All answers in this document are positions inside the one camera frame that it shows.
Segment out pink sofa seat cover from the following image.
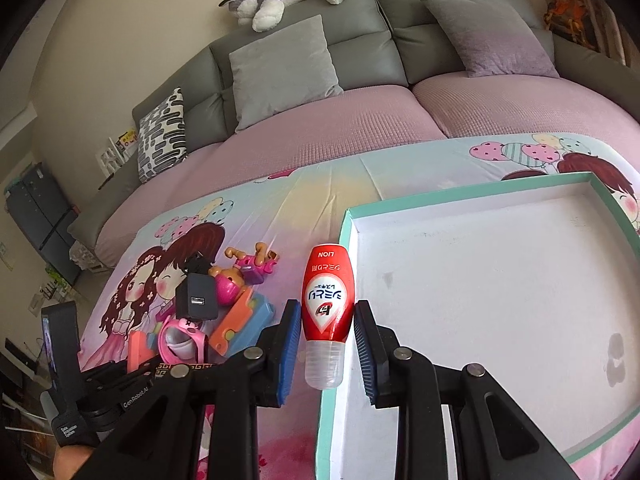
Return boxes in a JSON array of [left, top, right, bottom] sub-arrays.
[[94, 73, 639, 268]]

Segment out teal shallow cardboard box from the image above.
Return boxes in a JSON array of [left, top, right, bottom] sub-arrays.
[[340, 172, 639, 479]]

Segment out red white glue bottle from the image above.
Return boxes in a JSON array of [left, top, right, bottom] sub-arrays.
[[302, 244, 355, 390]]

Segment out cartoon printed bed sheet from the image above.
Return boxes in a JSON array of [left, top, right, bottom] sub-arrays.
[[77, 131, 640, 480]]

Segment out person left hand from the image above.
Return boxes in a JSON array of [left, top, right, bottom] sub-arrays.
[[53, 445, 94, 480]]

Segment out grey sofa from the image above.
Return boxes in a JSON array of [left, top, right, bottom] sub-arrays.
[[68, 0, 639, 266]]

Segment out grey purple cushion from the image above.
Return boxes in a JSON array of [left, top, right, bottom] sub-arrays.
[[421, 0, 559, 78]]

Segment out white magazine rack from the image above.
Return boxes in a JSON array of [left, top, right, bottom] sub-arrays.
[[96, 129, 138, 178]]

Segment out dark storage cabinet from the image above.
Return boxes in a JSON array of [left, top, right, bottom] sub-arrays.
[[6, 164, 81, 285]]

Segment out black white patterned pillow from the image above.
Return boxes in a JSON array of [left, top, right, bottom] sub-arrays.
[[138, 87, 188, 183]]

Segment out gold black patterned lighter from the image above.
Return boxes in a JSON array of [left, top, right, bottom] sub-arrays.
[[153, 363, 213, 379]]

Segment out orange blue toy knife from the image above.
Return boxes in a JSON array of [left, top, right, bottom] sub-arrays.
[[127, 330, 158, 373], [208, 288, 274, 358]]

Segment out pink brown toy puppy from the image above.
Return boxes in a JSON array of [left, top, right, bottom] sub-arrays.
[[207, 242, 279, 308]]

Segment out black toy car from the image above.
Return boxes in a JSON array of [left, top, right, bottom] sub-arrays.
[[182, 252, 212, 274]]

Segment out black usb charger cube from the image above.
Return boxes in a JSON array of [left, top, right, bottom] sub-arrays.
[[175, 273, 219, 321]]

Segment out grey square cushion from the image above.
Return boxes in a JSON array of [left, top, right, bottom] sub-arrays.
[[229, 14, 343, 131]]

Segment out pink smartwatch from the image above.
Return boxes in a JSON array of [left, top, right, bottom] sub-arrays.
[[157, 316, 207, 365]]

